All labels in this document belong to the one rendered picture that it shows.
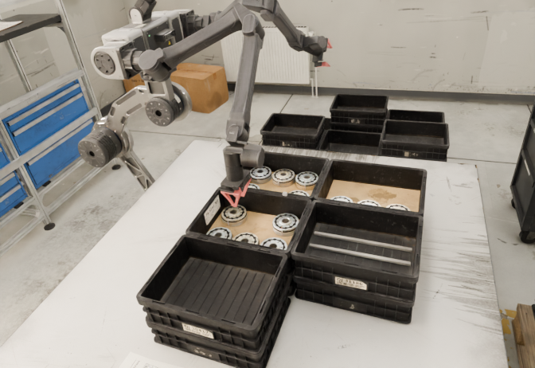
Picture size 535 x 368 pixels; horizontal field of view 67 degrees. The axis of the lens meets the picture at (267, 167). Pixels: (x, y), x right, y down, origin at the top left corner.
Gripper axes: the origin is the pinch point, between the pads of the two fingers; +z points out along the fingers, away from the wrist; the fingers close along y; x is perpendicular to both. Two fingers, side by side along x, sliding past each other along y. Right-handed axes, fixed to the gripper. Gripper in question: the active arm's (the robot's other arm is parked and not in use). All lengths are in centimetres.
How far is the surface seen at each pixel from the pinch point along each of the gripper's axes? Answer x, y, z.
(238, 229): 7.2, 9.5, 23.0
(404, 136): -44, 160, 53
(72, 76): 199, 126, 13
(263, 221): -0.9, 16.5, 22.7
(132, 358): 23, -43, 37
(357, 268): -41.8, -6.7, 13.1
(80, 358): 40, -49, 38
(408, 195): -53, 48, 21
